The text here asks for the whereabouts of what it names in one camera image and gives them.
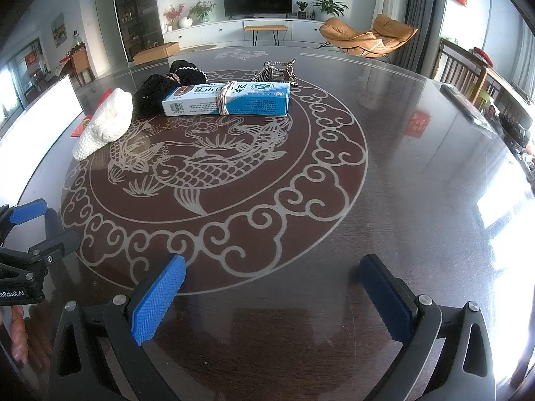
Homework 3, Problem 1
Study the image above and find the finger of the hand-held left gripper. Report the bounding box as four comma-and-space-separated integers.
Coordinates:
0, 200, 48, 246
0, 207, 81, 266

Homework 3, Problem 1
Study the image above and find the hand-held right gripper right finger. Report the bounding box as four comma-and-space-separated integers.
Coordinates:
358, 254, 497, 401

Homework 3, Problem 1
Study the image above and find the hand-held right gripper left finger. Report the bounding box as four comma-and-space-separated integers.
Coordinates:
49, 254, 187, 401

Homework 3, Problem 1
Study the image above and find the red envelope bundle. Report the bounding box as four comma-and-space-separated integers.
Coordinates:
71, 114, 99, 138

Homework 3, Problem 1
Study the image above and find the white storage box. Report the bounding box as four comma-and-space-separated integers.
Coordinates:
0, 74, 85, 255

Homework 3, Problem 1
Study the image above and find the black knitted cloth bundle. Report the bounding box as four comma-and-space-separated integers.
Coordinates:
131, 59, 208, 120

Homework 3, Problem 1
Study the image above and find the dark patterned desktop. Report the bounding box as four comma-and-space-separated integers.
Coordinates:
0, 46, 535, 401

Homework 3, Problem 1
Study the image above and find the person's left hand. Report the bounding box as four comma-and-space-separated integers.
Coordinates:
11, 304, 51, 370

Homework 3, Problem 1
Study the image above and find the white knitted cloth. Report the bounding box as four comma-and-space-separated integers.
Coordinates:
72, 88, 134, 161

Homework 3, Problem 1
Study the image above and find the small wooden cabinet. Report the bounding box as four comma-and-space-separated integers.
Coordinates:
69, 44, 93, 86

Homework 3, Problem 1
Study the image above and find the cardboard box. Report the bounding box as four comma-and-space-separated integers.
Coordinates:
133, 42, 180, 65

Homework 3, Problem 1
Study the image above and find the brown rubber band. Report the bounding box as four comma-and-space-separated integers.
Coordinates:
215, 81, 235, 115

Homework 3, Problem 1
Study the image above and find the blue and white medicine box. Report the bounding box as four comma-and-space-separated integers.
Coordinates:
161, 82, 291, 117

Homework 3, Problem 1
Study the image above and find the dark display cabinet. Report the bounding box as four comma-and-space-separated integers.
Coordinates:
111, 0, 164, 65

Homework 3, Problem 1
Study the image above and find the wooden chair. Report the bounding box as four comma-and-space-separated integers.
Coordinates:
432, 38, 490, 105

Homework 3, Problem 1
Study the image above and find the red flower arrangement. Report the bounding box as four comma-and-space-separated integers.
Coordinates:
163, 3, 185, 30

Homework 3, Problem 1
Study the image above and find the white low cabinet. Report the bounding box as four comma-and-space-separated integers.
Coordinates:
162, 19, 331, 51

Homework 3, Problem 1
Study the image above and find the red object on side table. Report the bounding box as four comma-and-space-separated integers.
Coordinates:
468, 46, 496, 68

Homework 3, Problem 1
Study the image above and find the orange lounge chair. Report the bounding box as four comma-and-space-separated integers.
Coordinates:
318, 14, 419, 59

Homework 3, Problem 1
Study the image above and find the green potted plant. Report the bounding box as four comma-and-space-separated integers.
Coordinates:
188, 0, 217, 23

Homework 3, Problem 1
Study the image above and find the wooden bench with metal legs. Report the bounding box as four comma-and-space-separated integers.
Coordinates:
244, 25, 289, 46

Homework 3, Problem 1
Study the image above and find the grey curtain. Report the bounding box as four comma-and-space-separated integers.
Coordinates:
405, 0, 450, 74

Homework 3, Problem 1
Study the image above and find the large leafy potted plant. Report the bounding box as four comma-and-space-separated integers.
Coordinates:
311, 0, 349, 19

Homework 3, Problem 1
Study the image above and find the black television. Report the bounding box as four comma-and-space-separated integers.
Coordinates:
223, 0, 294, 18

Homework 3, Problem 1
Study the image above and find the framed wall painting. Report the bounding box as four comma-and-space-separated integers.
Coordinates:
51, 12, 68, 47

